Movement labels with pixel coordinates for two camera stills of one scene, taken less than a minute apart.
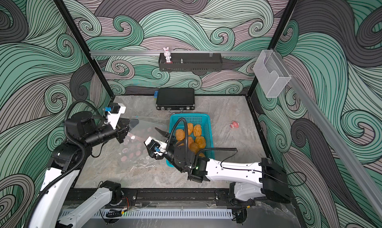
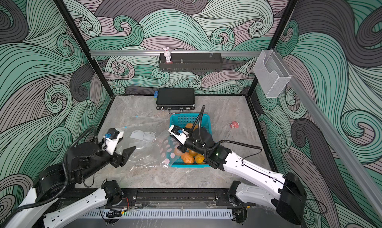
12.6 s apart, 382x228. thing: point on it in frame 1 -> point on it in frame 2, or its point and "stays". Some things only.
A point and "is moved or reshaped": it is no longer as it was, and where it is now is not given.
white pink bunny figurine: x=167 y=54 stays
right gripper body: x=156 y=156 -> x=192 y=144
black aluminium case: x=175 y=98 stays
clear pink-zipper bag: x=135 y=154 is moved or reshaped
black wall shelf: x=191 y=61 stays
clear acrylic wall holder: x=271 y=75 stays
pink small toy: x=234 y=124 stays
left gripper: x=122 y=129 -> x=125 y=157
